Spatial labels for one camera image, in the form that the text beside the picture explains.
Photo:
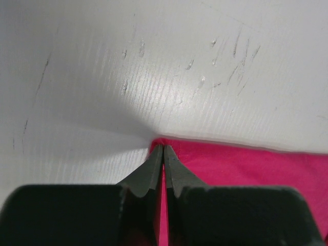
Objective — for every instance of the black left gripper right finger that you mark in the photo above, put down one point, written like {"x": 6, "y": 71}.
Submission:
{"x": 200, "y": 214}

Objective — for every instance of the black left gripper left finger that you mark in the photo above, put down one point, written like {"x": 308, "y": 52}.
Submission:
{"x": 126, "y": 213}

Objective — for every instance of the pink t shirt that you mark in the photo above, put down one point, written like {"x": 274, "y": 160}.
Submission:
{"x": 222, "y": 165}

